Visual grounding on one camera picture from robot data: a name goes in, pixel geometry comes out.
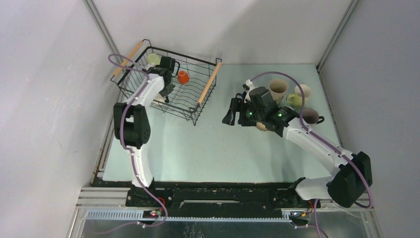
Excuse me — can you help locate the black wire dish rack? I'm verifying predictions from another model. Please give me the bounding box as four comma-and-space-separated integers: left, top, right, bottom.
127, 45, 222, 124

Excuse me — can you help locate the grey cable duct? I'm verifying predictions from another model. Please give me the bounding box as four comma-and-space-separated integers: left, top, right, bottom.
85, 209, 291, 222

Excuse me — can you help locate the dark blue mug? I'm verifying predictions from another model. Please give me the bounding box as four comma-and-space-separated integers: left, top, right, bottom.
235, 91, 249, 100

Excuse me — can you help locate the cream speckled mug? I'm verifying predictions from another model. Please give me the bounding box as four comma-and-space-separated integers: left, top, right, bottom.
256, 122, 268, 132

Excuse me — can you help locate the orange cup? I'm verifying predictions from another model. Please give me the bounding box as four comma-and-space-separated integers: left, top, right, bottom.
177, 70, 190, 84

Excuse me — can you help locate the right wooden rack handle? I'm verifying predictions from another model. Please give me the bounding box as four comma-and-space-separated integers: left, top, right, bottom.
197, 62, 222, 104

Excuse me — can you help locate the light green cup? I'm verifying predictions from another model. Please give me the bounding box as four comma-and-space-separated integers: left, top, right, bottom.
147, 53, 161, 65

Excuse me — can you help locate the white ribbed mug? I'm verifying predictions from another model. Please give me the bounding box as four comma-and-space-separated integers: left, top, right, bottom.
154, 93, 170, 104

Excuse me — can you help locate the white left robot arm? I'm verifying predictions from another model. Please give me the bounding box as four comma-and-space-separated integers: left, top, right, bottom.
113, 56, 176, 207

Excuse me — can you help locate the left wooden rack handle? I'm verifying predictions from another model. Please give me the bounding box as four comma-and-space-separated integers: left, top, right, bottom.
112, 41, 143, 76

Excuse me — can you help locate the lilac mug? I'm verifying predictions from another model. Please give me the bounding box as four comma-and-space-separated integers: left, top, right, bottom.
302, 108, 325, 126

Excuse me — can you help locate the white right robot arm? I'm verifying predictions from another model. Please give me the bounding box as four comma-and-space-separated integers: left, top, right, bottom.
222, 81, 372, 208

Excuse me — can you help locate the floral painted ceramic mug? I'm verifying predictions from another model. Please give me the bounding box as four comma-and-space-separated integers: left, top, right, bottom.
268, 79, 289, 106

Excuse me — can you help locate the pale yellow mug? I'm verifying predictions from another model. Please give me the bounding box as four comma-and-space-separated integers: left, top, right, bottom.
286, 84, 312, 109

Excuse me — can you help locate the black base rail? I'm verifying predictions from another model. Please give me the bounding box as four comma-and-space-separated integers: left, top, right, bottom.
125, 180, 358, 218

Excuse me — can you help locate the wooden rack handle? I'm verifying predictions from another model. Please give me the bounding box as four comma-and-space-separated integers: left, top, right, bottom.
112, 41, 143, 76
197, 62, 222, 104

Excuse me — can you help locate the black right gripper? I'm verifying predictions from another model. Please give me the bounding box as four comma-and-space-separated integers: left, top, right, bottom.
222, 98, 264, 127

